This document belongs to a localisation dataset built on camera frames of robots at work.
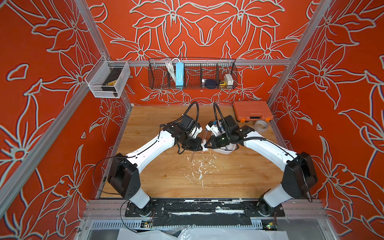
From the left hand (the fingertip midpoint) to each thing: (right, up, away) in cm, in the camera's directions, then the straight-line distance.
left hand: (202, 147), depth 78 cm
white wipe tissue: (+1, -1, 0) cm, 1 cm away
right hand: (0, +1, 0) cm, 1 cm away
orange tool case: (+38, +22, +35) cm, 56 cm away
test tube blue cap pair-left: (+3, +9, -1) cm, 10 cm away
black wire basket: (-9, +47, +23) cm, 53 cm away
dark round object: (+7, +39, +17) cm, 43 cm away
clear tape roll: (+45, +10, +29) cm, 55 cm away
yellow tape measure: (+15, +38, +17) cm, 44 cm away
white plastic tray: (+16, -3, +10) cm, 19 cm away
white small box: (+18, +40, +14) cm, 46 cm away
